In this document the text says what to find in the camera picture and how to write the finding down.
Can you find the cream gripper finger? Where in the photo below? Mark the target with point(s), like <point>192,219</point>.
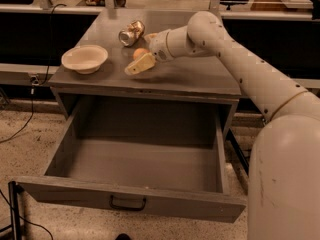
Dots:
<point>142,63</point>
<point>149,37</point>

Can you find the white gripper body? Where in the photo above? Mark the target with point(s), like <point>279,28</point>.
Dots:
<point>158,46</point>

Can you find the orange fruit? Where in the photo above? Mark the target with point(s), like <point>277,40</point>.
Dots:
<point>138,52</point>

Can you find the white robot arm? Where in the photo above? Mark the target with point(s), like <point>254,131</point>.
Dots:
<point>284,171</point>

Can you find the open grey top drawer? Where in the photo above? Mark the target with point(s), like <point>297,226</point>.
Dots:
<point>169,152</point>

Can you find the crushed metal can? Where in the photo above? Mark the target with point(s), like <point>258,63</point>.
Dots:
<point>131,33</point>

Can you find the white bowl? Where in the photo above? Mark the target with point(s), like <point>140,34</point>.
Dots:
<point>85,59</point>

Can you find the black stand legs right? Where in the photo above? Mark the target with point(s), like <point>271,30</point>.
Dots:
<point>238,151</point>

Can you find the black stand left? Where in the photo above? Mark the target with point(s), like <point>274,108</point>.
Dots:
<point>12,223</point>

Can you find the black drawer handle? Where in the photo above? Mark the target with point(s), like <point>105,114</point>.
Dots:
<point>127,204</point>

